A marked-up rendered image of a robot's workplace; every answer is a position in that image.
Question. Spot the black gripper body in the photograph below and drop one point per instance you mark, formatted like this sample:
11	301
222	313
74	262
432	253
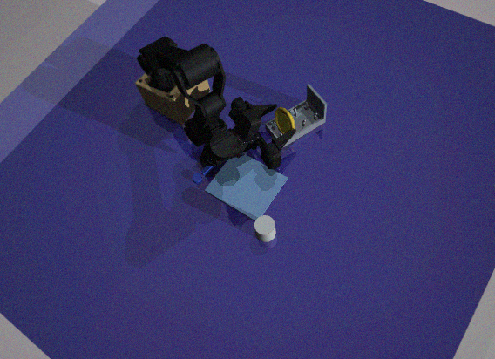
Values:
269	152

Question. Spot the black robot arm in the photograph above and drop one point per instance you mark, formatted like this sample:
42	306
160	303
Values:
169	66

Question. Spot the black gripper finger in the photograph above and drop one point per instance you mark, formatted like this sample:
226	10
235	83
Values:
283	139
261	110

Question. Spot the white cylinder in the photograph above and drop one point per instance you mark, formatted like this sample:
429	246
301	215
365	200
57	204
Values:
265	228

